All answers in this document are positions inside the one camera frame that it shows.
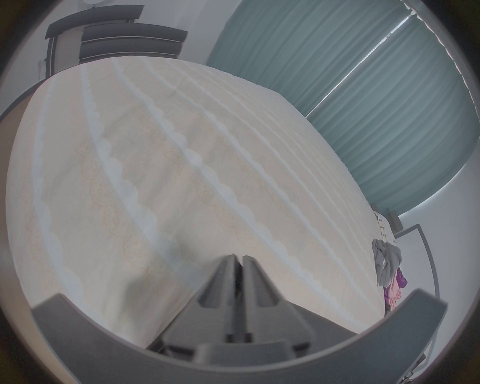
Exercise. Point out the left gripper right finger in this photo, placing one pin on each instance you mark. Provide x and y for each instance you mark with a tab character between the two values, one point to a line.
268	315

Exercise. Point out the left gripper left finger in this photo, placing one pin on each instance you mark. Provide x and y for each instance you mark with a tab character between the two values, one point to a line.
210	315

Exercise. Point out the black T-shirt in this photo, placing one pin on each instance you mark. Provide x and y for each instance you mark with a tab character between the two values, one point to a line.
326	324

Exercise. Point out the bed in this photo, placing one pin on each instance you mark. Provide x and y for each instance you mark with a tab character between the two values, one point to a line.
187	180

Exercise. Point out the pink garment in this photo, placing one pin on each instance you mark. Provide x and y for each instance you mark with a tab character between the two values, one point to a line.
393	294

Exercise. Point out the grey garment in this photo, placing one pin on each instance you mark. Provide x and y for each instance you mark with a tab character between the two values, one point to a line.
388	258

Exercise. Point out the purple garment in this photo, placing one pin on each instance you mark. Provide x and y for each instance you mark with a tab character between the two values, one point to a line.
400	279

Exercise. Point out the white printed pillow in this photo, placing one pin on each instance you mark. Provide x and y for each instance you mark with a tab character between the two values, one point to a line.
384	225

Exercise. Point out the grey bedside table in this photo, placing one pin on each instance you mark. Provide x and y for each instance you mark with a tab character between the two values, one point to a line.
395	219

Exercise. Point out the blue-green curtain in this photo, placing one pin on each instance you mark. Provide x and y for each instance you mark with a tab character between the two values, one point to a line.
300	45
405	123

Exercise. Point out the black dressing table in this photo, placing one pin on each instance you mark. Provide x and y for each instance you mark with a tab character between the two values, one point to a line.
93	17

